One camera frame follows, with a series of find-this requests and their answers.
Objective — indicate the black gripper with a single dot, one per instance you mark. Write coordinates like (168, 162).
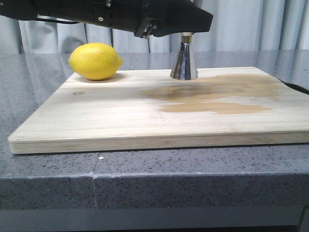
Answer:
(151, 17)

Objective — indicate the silver double jigger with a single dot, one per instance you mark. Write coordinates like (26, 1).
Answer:
(184, 67)

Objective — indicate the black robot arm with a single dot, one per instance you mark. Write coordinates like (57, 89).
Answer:
(65, 11)

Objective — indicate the grey curtain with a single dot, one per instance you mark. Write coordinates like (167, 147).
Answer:
(238, 25)

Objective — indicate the yellow lemon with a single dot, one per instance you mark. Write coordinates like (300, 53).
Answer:
(95, 61)

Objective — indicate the light wooden cutting board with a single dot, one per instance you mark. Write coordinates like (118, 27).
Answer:
(147, 109)

